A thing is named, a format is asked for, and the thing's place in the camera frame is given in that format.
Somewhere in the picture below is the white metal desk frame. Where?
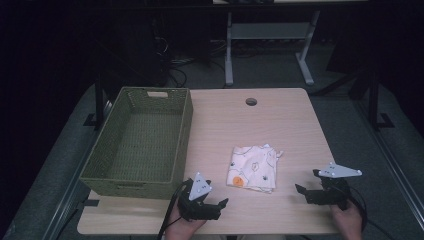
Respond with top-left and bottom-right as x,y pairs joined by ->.
224,9 -> 322,87

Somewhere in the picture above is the person's left hand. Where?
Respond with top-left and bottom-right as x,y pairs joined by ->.
164,203 -> 208,240

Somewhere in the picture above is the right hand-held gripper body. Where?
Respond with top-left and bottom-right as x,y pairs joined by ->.
304,161 -> 363,212

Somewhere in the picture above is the person's right hand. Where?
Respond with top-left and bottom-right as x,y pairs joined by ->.
329,199 -> 364,240

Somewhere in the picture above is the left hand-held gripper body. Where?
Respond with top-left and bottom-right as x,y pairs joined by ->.
177,171 -> 222,222

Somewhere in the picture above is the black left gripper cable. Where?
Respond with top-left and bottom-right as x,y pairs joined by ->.
156,181 -> 193,240

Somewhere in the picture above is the green woven basket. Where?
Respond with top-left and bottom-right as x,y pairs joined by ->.
79,86 -> 194,201

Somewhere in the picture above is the black metal stand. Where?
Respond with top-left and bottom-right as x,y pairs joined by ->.
346,68 -> 396,132
82,74 -> 113,132

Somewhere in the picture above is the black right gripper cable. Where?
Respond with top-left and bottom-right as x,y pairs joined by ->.
333,184 -> 399,240

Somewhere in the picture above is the white patterned cloth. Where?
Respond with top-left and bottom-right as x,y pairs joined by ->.
226,143 -> 284,195

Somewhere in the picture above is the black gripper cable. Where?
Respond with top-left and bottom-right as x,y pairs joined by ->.
156,181 -> 193,240
333,184 -> 399,240

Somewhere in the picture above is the bundle of floor cables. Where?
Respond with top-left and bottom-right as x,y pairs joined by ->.
151,18 -> 231,88

